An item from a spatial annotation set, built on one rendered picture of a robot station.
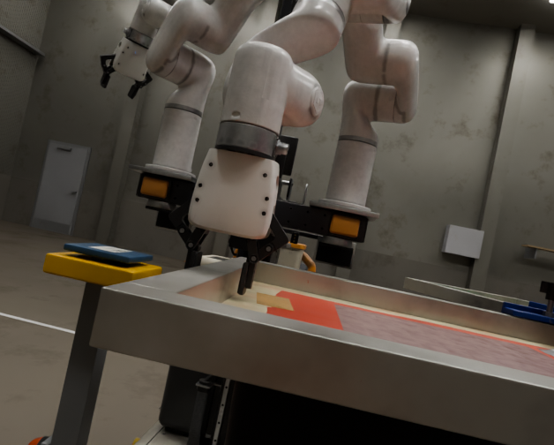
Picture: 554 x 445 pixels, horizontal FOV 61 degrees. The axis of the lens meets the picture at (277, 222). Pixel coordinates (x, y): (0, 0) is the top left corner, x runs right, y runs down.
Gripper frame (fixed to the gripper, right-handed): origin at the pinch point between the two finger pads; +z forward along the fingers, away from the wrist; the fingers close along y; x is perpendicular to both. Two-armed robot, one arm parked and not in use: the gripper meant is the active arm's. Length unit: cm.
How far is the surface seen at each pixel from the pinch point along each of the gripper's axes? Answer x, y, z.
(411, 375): 29.2, -17.7, 0.2
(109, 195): -1003, 468, -15
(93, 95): -1035, 576, -245
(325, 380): 29.2, -12.8, 1.6
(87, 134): -1035, 569, -149
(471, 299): -85, -60, 1
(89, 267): -5.6, 18.9, 3.5
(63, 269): -5.6, 22.5, 4.6
